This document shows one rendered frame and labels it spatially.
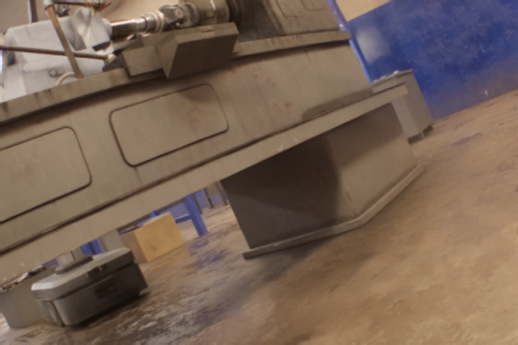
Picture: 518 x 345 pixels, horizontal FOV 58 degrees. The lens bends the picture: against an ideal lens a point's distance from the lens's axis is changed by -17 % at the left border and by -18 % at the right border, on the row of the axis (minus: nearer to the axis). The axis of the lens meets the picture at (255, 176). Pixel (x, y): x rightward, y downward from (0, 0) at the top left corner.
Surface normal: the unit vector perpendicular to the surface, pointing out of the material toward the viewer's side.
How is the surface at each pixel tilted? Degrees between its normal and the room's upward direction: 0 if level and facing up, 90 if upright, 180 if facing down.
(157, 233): 90
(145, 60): 90
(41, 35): 76
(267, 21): 90
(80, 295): 90
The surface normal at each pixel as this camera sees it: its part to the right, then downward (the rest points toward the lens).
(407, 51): -0.59, 0.29
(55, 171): 0.70, -0.28
